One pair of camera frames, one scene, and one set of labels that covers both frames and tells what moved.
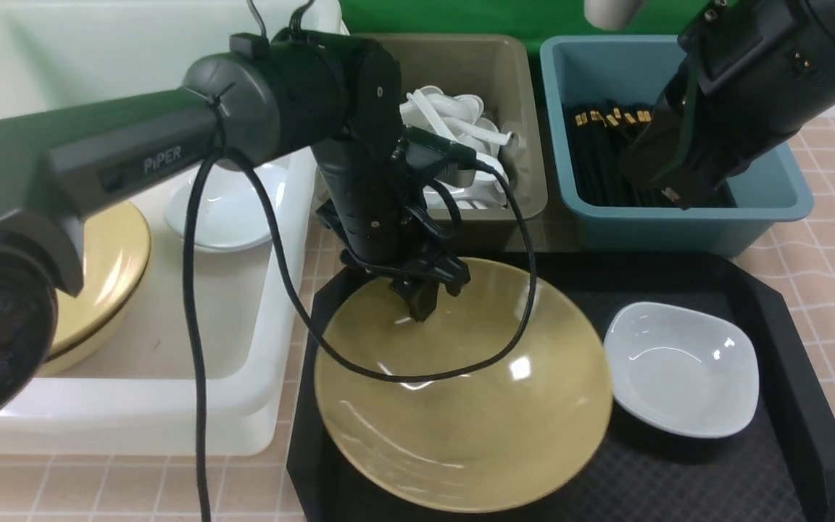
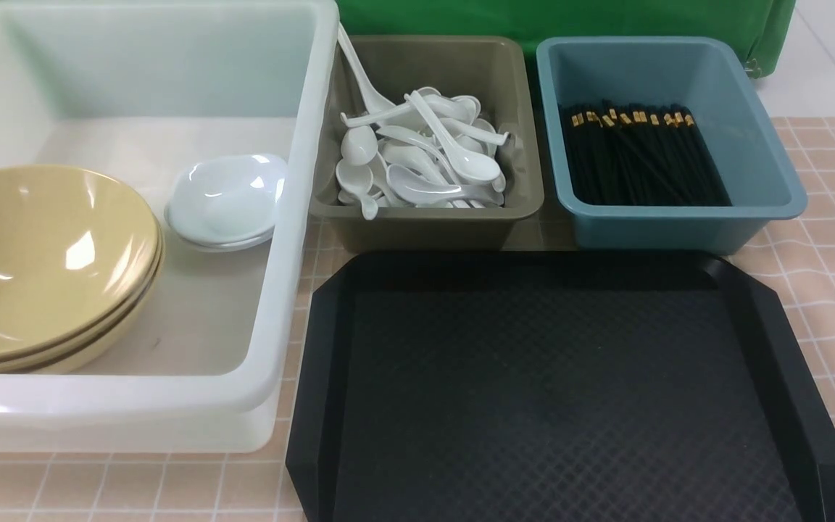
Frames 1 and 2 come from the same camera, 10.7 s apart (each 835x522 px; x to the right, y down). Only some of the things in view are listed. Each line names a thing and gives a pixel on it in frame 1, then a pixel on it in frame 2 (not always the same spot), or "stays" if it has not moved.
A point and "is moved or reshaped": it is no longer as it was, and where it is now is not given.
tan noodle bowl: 514,433 is moved or reshaped
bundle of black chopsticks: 596,135 stays
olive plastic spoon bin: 499,69 stays
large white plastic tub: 19,54 stays
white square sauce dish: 680,370 → 226,203
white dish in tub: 229,217 stays
